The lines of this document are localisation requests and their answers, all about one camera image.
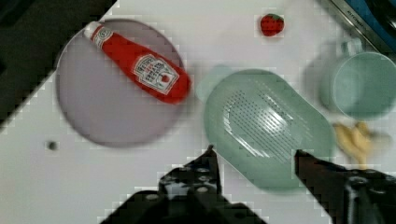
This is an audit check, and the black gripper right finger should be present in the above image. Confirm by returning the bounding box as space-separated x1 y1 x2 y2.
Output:
294 149 396 224

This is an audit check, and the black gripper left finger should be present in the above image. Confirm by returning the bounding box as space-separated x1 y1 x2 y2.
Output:
159 145 222 201

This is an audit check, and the green plastic strainer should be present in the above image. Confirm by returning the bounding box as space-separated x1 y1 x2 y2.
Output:
195 65 335 191

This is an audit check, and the peeled yellow banana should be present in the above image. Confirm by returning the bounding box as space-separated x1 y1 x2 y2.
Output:
332 121 393 170

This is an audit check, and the green plastic cup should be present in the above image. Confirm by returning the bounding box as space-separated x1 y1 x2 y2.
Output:
319 38 396 120

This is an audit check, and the red ketchup bottle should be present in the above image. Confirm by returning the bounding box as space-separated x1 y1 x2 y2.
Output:
84 21 191 105

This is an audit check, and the round grey plate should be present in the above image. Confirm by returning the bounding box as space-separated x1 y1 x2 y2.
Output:
56 20 189 147

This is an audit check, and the small red strawberry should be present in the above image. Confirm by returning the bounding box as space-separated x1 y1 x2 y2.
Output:
260 14 285 36

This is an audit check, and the black toaster oven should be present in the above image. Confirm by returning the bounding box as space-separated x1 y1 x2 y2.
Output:
316 0 396 59

